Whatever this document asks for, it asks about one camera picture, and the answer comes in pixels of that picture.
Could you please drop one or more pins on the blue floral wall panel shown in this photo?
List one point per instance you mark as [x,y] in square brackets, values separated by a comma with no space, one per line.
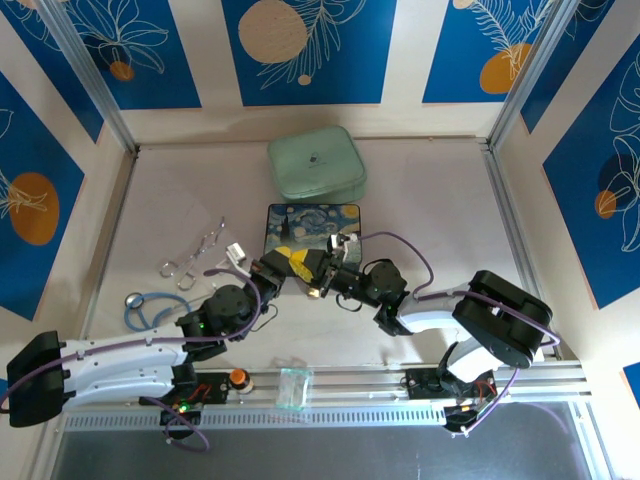
[145,55]
[600,175]
[310,50]
[35,200]
[480,50]

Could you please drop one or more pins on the aluminium corner post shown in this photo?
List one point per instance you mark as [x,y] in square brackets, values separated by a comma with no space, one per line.
[530,75]
[85,70]

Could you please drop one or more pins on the metal scissor forceps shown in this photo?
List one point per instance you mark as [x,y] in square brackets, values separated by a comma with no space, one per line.
[200,247]

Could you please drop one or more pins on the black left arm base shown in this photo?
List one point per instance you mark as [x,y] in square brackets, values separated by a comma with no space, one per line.
[210,387]

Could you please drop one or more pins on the small clear plastic bag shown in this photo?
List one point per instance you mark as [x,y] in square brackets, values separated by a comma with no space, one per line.
[294,387]

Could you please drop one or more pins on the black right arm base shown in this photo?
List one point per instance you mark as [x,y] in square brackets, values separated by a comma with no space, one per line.
[425,385]

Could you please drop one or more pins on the starry night print tin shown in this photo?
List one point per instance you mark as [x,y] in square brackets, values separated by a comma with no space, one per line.
[310,225]

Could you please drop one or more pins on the mint green zip case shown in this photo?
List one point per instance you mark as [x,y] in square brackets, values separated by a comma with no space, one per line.
[315,162]

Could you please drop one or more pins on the blue stethoscope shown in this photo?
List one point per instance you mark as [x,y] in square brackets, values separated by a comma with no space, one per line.
[142,312]

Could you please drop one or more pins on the yellow black padlock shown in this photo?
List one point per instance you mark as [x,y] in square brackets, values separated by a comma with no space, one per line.
[301,265]

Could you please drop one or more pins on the aluminium rail frame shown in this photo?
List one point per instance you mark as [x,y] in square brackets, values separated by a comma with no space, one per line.
[350,380]

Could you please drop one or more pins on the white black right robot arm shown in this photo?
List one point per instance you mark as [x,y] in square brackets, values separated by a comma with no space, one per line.
[430,315]

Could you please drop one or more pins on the orange cap small bottle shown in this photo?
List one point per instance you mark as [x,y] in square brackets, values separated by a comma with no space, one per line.
[239,377]

